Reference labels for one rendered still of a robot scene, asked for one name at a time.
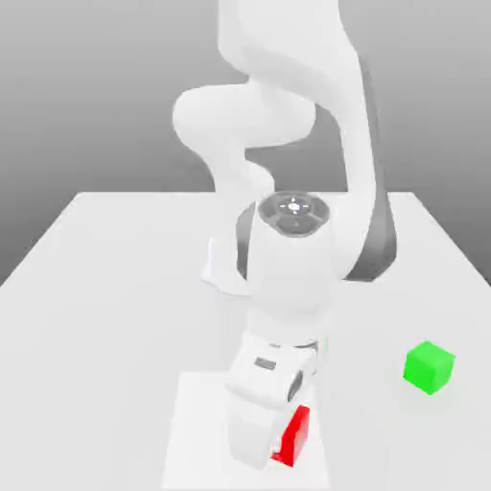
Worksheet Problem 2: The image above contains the small red cube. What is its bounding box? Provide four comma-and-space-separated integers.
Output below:
269, 405, 312, 469

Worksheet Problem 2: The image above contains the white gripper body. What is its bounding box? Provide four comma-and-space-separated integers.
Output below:
224, 385, 297, 472

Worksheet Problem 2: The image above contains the small green cube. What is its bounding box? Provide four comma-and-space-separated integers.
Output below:
402, 339, 457, 397

